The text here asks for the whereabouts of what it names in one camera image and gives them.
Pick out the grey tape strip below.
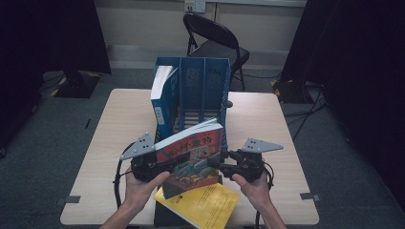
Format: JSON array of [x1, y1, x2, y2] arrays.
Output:
[[300, 192, 322, 203], [56, 195, 81, 206]]

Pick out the person's left hand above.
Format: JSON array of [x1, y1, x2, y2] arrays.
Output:
[[124, 171, 171, 211]]

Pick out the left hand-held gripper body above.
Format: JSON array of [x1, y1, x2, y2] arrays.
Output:
[[119, 132, 160, 183]]

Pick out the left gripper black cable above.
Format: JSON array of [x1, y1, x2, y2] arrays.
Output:
[[113, 142, 137, 209]]

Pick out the black folding chair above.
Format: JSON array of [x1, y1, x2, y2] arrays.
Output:
[[182, 12, 251, 94]]

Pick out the red illustrated book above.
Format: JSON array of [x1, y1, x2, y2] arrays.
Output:
[[154, 117, 225, 200]]

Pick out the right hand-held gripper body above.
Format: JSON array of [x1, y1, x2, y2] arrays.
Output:
[[219, 137, 285, 183]]

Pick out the yellow book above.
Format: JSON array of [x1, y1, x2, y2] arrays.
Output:
[[153, 182, 241, 229]]

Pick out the black stand base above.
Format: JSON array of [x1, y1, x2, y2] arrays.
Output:
[[271, 79, 319, 104], [51, 70, 103, 99]]

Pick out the white wall socket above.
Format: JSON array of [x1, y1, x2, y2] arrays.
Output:
[[184, 0, 206, 13]]

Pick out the blue book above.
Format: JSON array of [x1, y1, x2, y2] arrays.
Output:
[[150, 65, 180, 141]]

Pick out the person's right hand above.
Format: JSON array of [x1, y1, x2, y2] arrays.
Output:
[[232, 171, 271, 212]]

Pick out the black curtain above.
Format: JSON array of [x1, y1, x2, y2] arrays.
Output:
[[280, 0, 405, 201], [0, 0, 113, 151]]

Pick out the blue plastic file rack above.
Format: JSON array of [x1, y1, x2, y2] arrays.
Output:
[[153, 56, 231, 154]]

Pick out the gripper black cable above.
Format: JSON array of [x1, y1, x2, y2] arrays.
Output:
[[254, 161, 275, 229], [113, 142, 137, 209]]

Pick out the black floor cables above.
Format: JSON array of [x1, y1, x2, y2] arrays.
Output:
[[283, 85, 329, 142]]

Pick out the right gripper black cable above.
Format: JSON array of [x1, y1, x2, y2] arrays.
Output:
[[254, 161, 275, 229]]

